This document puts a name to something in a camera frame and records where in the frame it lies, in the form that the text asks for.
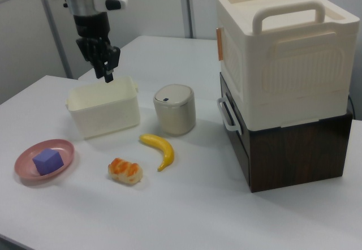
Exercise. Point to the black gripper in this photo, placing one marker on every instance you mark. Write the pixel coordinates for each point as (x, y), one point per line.
(92, 32)

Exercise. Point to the dark wood drawer cabinet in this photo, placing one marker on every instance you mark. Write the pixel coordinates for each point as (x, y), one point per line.
(297, 159)

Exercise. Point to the cream plastic basket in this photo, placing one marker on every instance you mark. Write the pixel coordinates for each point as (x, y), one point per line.
(106, 111)

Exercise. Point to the small beige trash can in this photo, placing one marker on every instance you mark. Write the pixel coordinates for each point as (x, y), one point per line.
(175, 111)

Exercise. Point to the yellow toy banana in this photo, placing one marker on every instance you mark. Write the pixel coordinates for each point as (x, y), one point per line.
(165, 148)

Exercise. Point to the orange glazed toy bread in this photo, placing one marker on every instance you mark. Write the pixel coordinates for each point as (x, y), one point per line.
(125, 170)

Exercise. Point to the purple cube block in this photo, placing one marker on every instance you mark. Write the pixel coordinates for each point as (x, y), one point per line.
(47, 161)

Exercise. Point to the pink plastic plate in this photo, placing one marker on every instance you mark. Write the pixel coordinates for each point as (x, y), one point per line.
(26, 162)

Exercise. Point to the grey metal partition post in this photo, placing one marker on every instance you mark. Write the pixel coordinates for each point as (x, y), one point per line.
(60, 43)
(188, 6)

